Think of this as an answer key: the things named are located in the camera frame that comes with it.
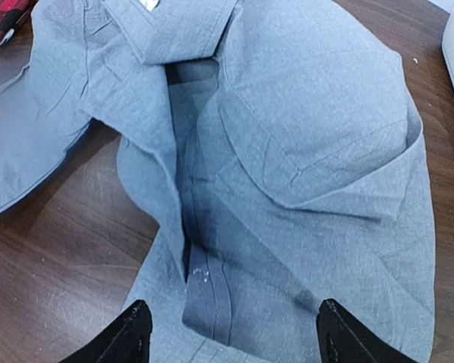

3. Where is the red black plaid shirt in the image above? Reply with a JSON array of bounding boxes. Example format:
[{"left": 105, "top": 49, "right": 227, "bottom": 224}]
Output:
[{"left": 0, "top": 0, "right": 35, "bottom": 47}]

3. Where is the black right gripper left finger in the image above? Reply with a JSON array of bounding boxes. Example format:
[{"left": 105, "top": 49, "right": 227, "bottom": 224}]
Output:
[{"left": 61, "top": 299, "right": 153, "bottom": 363}]

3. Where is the grey long sleeve shirt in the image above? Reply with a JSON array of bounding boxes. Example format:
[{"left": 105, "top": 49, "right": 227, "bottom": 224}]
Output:
[{"left": 0, "top": 1, "right": 435, "bottom": 362}]

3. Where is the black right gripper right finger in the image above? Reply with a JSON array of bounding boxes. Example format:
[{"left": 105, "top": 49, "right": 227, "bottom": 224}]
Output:
[{"left": 316, "top": 299, "right": 386, "bottom": 362}]

